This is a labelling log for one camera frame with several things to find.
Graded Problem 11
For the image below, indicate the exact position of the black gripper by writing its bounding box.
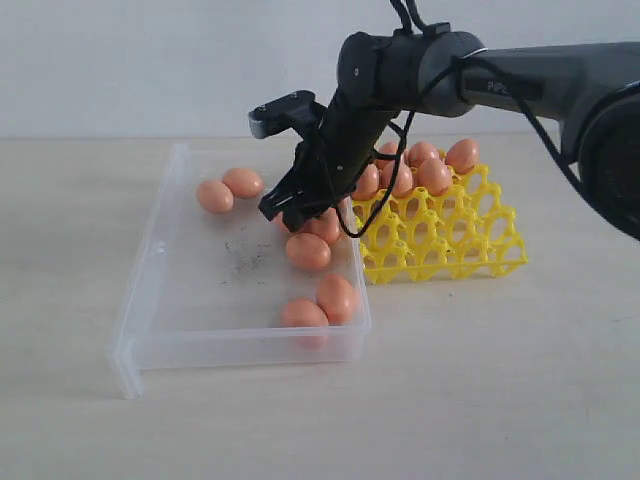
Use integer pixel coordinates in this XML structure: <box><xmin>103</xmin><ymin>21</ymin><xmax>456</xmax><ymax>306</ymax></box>
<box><xmin>258</xmin><ymin>94</ymin><xmax>399</xmax><ymax>233</ymax></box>

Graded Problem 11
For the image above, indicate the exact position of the brown egg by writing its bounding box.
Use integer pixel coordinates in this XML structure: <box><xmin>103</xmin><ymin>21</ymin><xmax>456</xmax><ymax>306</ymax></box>
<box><xmin>445</xmin><ymin>138</ymin><xmax>479</xmax><ymax>175</ymax></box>
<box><xmin>407</xmin><ymin>141</ymin><xmax>441</xmax><ymax>168</ymax></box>
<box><xmin>375</xmin><ymin>141</ymin><xmax>398</xmax><ymax>170</ymax></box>
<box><xmin>273</xmin><ymin>212</ymin><xmax>301</xmax><ymax>235</ymax></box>
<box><xmin>285</xmin><ymin>233</ymin><xmax>331</xmax><ymax>271</ymax></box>
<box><xmin>417</xmin><ymin>158</ymin><xmax>453</xmax><ymax>196</ymax></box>
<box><xmin>222</xmin><ymin>167</ymin><xmax>264</xmax><ymax>199</ymax></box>
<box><xmin>351</xmin><ymin>164</ymin><xmax>380</xmax><ymax>201</ymax></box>
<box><xmin>307</xmin><ymin>207</ymin><xmax>342</xmax><ymax>245</ymax></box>
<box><xmin>316</xmin><ymin>274</ymin><xmax>356</xmax><ymax>325</ymax></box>
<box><xmin>380</xmin><ymin>161</ymin><xmax>413</xmax><ymax>198</ymax></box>
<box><xmin>196</xmin><ymin>179</ymin><xmax>234</xmax><ymax>214</ymax></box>

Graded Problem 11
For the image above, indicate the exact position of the clear plastic bin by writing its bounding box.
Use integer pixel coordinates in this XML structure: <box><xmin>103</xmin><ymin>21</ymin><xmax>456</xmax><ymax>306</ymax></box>
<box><xmin>110</xmin><ymin>139</ymin><xmax>371</xmax><ymax>398</ymax></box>

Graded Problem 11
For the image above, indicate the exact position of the yellow plastic egg tray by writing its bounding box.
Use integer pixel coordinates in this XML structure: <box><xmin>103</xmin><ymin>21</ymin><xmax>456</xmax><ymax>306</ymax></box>
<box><xmin>359</xmin><ymin>163</ymin><xmax>528</xmax><ymax>285</ymax></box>

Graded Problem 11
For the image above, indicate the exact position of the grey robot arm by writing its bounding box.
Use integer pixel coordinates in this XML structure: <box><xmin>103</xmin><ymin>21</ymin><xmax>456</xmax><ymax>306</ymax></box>
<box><xmin>249</xmin><ymin>32</ymin><xmax>639</xmax><ymax>237</ymax></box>

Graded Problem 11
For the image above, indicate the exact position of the brown egg frontmost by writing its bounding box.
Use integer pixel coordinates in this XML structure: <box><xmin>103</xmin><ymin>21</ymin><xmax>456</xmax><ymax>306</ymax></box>
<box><xmin>280</xmin><ymin>298</ymin><xmax>329</xmax><ymax>350</ymax></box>

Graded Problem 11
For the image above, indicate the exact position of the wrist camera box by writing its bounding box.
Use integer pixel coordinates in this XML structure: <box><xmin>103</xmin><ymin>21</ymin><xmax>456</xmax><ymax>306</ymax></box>
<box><xmin>248</xmin><ymin>90</ymin><xmax>326</xmax><ymax>139</ymax></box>

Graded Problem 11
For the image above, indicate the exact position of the black cable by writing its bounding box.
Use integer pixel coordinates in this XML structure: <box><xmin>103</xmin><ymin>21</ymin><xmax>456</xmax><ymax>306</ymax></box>
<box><xmin>309</xmin><ymin>0</ymin><xmax>601</xmax><ymax>239</ymax></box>

